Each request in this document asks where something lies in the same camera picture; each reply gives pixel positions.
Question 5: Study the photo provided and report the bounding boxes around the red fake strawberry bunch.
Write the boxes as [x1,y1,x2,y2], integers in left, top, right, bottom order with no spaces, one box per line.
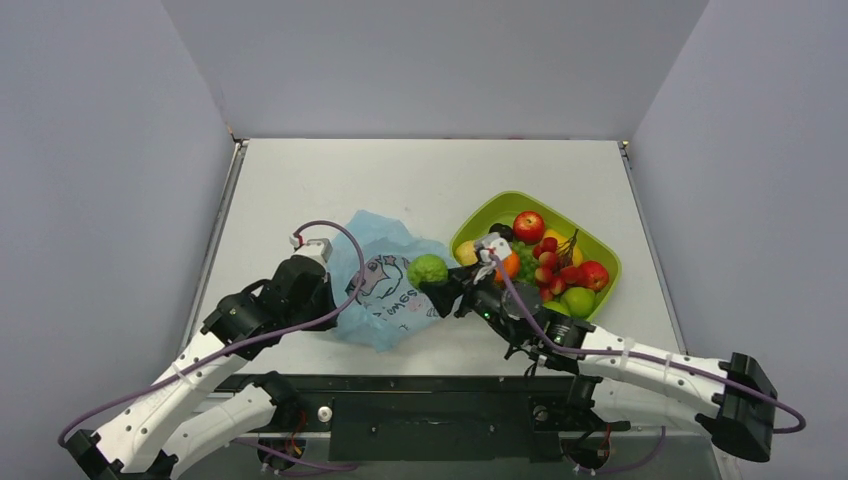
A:
[535,237,579,302]

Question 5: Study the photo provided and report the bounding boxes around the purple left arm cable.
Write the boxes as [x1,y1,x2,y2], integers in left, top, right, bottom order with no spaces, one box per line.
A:
[57,220,367,448]

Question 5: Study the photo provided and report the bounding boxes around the green fake lime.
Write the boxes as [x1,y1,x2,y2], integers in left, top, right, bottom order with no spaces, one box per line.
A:
[407,254,449,290]

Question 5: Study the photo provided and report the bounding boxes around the orange fake fruit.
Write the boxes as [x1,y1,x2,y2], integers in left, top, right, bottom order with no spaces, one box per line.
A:
[494,253,521,285]

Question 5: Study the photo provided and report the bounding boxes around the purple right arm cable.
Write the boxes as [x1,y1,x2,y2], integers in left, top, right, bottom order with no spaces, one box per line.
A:
[486,248,808,435]

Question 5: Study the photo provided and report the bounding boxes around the dark purple fake plum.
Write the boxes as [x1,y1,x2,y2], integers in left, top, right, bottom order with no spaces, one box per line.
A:
[489,223,514,242]

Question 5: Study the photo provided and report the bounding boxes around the small red fake apple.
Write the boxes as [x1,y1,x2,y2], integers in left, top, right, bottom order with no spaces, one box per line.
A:
[577,260,610,293]

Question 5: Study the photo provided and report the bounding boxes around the green fake grapes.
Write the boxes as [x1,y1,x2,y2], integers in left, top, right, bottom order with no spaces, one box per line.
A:
[511,241,539,285]

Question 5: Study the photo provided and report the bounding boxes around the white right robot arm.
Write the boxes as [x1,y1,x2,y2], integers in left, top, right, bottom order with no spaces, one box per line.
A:
[419,267,778,463]

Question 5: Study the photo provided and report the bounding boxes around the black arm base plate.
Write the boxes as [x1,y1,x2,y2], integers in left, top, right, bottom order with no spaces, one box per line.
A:
[256,375,632,463]

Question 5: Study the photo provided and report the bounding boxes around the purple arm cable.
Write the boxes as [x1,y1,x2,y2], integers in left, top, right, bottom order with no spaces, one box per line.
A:
[57,220,367,448]
[486,248,808,435]

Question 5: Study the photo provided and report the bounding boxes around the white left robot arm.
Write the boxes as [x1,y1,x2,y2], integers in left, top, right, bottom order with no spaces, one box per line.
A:
[58,245,338,479]

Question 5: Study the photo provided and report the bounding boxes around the green plastic tray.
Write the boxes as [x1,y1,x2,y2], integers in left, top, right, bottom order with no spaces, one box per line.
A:
[450,191,621,322]

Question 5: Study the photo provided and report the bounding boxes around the green fake apple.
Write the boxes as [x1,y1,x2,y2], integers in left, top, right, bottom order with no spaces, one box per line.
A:
[560,286,596,319]

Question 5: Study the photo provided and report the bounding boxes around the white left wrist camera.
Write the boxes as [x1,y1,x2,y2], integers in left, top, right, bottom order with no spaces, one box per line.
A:
[290,235,333,270]

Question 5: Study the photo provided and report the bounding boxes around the blue printed plastic bag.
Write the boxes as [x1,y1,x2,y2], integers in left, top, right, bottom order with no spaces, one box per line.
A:
[328,210,458,352]

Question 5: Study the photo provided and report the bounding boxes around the yellow fake mango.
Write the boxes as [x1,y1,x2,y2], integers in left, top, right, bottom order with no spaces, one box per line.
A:
[544,228,585,267]

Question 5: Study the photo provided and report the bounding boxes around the yellow fake lemon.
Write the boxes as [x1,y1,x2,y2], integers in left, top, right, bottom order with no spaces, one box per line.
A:
[454,240,478,266]

